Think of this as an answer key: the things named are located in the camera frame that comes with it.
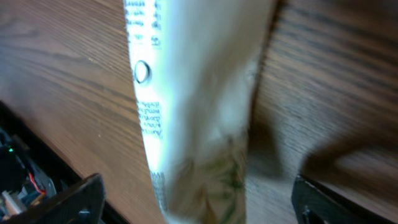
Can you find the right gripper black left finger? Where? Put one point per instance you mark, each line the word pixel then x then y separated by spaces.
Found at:
pixel 81 203

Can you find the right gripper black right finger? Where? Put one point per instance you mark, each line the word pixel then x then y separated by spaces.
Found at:
pixel 314 203

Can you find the white tube gold cap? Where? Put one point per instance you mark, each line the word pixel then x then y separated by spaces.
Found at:
pixel 194 66

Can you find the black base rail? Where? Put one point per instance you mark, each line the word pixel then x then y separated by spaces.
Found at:
pixel 31 172

